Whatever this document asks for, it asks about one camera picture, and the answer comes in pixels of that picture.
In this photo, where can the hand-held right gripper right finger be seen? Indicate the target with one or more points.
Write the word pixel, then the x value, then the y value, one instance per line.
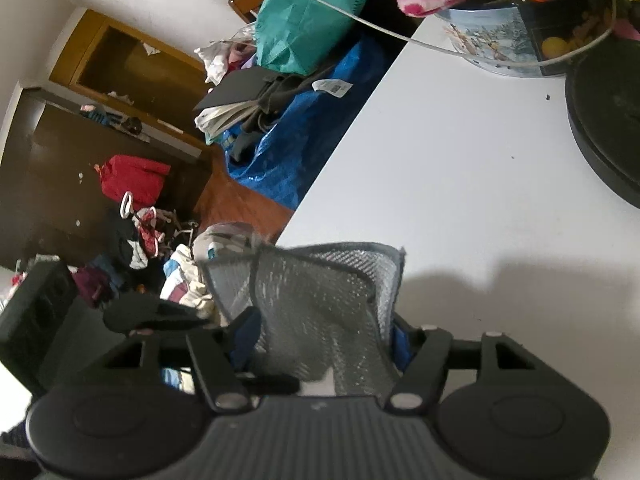
pixel 403 348

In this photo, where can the black-covered notebook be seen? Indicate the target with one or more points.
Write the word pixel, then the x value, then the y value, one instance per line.
pixel 235 91

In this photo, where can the striped white blue cloth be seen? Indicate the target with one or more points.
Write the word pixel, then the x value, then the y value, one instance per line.
pixel 192 280

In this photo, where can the red bag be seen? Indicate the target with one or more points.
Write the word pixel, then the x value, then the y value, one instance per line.
pixel 134 176

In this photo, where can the wooden glass-door cabinet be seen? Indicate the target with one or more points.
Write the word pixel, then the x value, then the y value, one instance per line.
pixel 130 67

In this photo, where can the dark brown cabinet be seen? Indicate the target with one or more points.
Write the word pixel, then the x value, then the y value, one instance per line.
pixel 75 180

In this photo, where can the white crumpled cloth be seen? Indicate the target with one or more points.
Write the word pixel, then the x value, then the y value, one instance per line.
pixel 216 59

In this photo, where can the grey mesh cleaning cloth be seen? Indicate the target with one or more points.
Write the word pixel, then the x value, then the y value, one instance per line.
pixel 320 305

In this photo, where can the black round stand base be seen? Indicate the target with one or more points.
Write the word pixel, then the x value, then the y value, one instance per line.
pixel 607 120

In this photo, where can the pile of mixed clothes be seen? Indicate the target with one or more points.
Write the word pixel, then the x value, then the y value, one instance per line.
pixel 120 255

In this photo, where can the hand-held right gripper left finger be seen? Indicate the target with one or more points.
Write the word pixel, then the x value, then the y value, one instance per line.
pixel 246 342

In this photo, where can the blue plastic tarp bag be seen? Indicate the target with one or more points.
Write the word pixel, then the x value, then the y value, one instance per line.
pixel 305 130

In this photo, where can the round winter-print tin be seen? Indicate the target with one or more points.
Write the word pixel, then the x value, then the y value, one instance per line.
pixel 492 37

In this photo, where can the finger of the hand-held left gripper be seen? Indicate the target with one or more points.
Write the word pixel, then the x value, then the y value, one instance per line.
pixel 150 312

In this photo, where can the teal paper bag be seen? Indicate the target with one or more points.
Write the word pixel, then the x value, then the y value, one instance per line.
pixel 310 15

